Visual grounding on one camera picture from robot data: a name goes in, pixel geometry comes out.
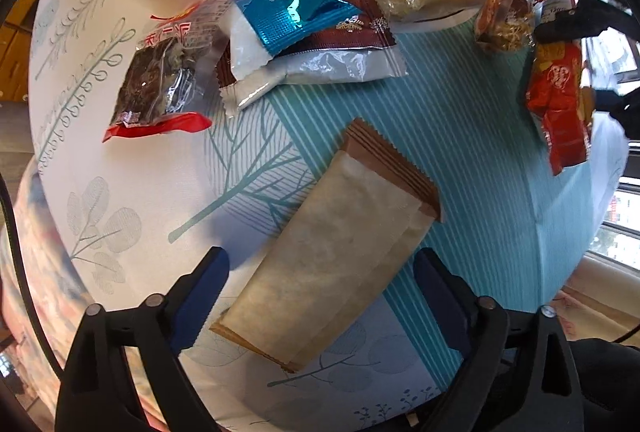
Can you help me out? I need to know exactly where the blue foil snack packet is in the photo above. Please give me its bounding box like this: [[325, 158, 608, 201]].
[[230, 0, 360, 67]]

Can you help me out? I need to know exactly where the small clear nut packet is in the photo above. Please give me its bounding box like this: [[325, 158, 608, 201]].
[[474, 0, 535, 53]]

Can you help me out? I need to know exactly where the red snack packet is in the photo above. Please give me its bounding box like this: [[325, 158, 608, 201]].
[[525, 41, 590, 176]]

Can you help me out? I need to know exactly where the beige brown wafer packet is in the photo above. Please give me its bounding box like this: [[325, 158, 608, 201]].
[[210, 118, 442, 372]]

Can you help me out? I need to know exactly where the dark red-edged snack packet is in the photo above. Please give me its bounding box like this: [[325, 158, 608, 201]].
[[103, 0, 251, 142]]

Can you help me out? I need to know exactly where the maroon silver snack packet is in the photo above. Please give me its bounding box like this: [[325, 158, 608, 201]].
[[216, 0, 407, 118]]

